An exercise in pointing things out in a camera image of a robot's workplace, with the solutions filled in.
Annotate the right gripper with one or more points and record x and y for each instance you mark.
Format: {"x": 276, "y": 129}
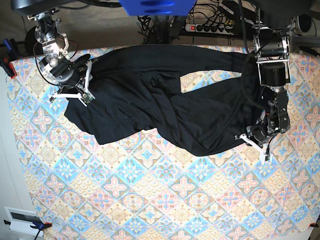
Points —
{"x": 67, "y": 74}

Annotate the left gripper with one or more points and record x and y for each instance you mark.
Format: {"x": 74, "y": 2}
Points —
{"x": 261, "y": 132}

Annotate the black t-shirt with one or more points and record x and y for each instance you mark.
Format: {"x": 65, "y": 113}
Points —
{"x": 138, "y": 88}

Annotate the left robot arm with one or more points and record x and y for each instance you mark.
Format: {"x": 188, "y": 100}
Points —
{"x": 273, "y": 24}

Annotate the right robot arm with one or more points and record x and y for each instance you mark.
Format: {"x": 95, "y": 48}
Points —
{"x": 55, "y": 43}

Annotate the blue orange clamp upper left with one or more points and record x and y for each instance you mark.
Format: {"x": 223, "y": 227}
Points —
{"x": 6, "y": 62}

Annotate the blue orange clamp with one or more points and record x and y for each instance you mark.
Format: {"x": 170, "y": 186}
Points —
{"x": 37, "y": 225}
{"x": 6, "y": 62}

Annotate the orange clamp lower right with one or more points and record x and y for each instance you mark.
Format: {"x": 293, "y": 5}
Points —
{"x": 314, "y": 225}

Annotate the white power strip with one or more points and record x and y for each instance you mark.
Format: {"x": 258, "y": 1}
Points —
{"x": 208, "y": 28}

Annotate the patterned tablecloth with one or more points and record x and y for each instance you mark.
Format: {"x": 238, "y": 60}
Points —
{"x": 144, "y": 188}

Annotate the white floor vent box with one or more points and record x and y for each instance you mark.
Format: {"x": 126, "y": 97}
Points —
{"x": 22, "y": 220}

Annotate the blue orange clamp lower left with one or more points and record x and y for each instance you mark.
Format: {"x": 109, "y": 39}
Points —
{"x": 37, "y": 225}

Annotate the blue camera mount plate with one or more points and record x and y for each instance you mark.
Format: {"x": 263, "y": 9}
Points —
{"x": 157, "y": 7}

